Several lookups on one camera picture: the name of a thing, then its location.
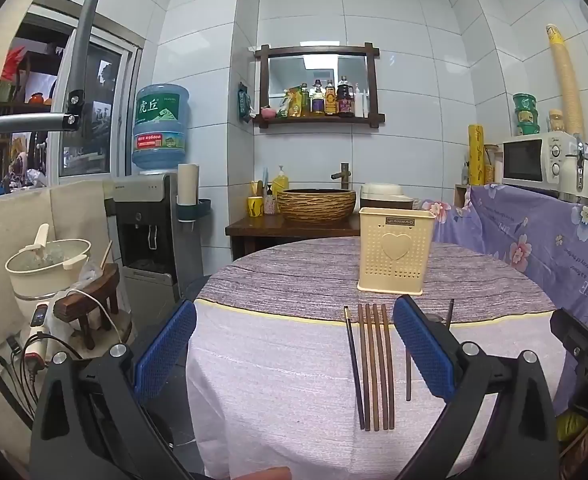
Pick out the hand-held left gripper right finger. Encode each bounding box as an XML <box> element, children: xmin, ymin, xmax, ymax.
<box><xmin>392</xmin><ymin>294</ymin><xmax>560</xmax><ymax>480</ymax></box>

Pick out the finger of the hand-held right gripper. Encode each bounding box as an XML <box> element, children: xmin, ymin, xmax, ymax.
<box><xmin>550</xmin><ymin>307</ymin><xmax>588</xmax><ymax>361</ymax></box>

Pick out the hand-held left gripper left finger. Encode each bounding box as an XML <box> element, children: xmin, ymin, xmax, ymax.
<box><xmin>30</xmin><ymin>299</ymin><xmax>198</xmax><ymax>480</ymax></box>

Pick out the dark blue chopstick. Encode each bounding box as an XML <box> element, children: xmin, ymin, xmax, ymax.
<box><xmin>343</xmin><ymin>306</ymin><xmax>366</xmax><ymax>431</ymax></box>

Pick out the cream plastic utensil holder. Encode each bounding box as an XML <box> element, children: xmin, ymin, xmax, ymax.
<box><xmin>357</xmin><ymin>206</ymin><xmax>436</xmax><ymax>295</ymax></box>

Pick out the grey metal utensil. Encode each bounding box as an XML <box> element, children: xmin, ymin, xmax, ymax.
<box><xmin>405</xmin><ymin>311</ymin><xmax>447</xmax><ymax>403</ymax></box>

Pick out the round dark stool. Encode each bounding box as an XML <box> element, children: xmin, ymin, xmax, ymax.
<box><xmin>180</xmin><ymin>276</ymin><xmax>214</xmax><ymax>305</ymax></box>

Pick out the small wooden stool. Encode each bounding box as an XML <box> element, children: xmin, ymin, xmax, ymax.
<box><xmin>54</xmin><ymin>263</ymin><xmax>121</xmax><ymax>351</ymax></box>

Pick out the purple floral cloth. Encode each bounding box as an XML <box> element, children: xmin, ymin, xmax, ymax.
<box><xmin>420</xmin><ymin>183</ymin><xmax>588</xmax><ymax>413</ymax></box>

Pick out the white table cloth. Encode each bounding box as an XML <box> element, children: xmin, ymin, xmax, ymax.
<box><xmin>186</xmin><ymin>300</ymin><xmax>567</xmax><ymax>480</ymax></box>

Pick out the white handheld device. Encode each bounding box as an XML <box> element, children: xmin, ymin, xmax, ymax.
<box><xmin>21</xmin><ymin>304</ymin><xmax>55</xmax><ymax>367</ymax></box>

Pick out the grey water dispenser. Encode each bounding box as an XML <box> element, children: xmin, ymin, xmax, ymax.
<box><xmin>105</xmin><ymin>172</ymin><xmax>201</xmax><ymax>311</ymax></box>

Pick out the teal cup holder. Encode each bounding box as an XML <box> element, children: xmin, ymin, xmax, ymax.
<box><xmin>176</xmin><ymin>199</ymin><xmax>212</xmax><ymax>223</ymax></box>

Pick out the cream electric pot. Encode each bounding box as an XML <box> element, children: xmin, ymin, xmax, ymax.
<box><xmin>5</xmin><ymin>224</ymin><xmax>93</xmax><ymax>318</ymax></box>

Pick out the dark wooden vanity table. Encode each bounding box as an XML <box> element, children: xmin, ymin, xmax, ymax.
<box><xmin>225</xmin><ymin>215</ymin><xmax>365</xmax><ymax>263</ymax></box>

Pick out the cream and brown rice cooker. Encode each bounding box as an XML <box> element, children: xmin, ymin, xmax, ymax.
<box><xmin>360</xmin><ymin>183</ymin><xmax>415</xmax><ymax>211</ymax></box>

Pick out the white kettle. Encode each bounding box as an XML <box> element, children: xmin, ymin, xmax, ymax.
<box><xmin>558</xmin><ymin>142</ymin><xmax>588</xmax><ymax>205</ymax></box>

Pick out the white paper cup stack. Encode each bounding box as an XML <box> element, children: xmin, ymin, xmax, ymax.
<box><xmin>177</xmin><ymin>163</ymin><xmax>200</xmax><ymax>208</ymax></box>

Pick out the woven pattern wash basin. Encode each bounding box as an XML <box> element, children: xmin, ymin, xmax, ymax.
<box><xmin>277</xmin><ymin>189</ymin><xmax>357</xmax><ymax>226</ymax></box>

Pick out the white microwave oven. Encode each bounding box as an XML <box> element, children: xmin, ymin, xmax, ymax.
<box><xmin>501</xmin><ymin>132</ymin><xmax>577</xmax><ymax>192</ymax></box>

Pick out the bamboo style faucet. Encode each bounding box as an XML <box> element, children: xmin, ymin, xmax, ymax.
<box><xmin>330</xmin><ymin>162</ymin><xmax>351</xmax><ymax>192</ymax></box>

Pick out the yellow wrapped roll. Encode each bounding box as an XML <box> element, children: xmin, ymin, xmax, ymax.
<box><xmin>468</xmin><ymin>125</ymin><xmax>486</xmax><ymax>187</ymax></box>

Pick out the yellow soap pump bottle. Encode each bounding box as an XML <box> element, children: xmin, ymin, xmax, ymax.
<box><xmin>271</xmin><ymin>165</ymin><xmax>290</xmax><ymax>196</ymax></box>

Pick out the blue water bottle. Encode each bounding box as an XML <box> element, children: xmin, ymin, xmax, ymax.
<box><xmin>132</xmin><ymin>83</ymin><xmax>191</xmax><ymax>173</ymax></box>

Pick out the window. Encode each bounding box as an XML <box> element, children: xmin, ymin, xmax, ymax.
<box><xmin>0</xmin><ymin>0</ymin><xmax>145</xmax><ymax>201</ymax></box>

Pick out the wooden framed mirror shelf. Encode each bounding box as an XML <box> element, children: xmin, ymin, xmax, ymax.
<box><xmin>247</xmin><ymin>44</ymin><xmax>386</xmax><ymax>130</ymax></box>

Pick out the tall paper cup stack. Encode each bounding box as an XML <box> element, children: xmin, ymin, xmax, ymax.
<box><xmin>546</xmin><ymin>24</ymin><xmax>586</xmax><ymax>136</ymax></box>

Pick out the dark soy sauce bottle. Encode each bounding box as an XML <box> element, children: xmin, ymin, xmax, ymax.
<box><xmin>337</xmin><ymin>76</ymin><xmax>355</xmax><ymax>116</ymax></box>

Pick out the green hanging packet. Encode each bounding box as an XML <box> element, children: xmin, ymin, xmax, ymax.
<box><xmin>237</xmin><ymin>82</ymin><xmax>253</xmax><ymax>121</ymax></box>

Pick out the yellow seasoning packet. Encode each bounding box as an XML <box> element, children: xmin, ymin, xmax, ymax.
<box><xmin>280</xmin><ymin>89</ymin><xmax>300</xmax><ymax>118</ymax></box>

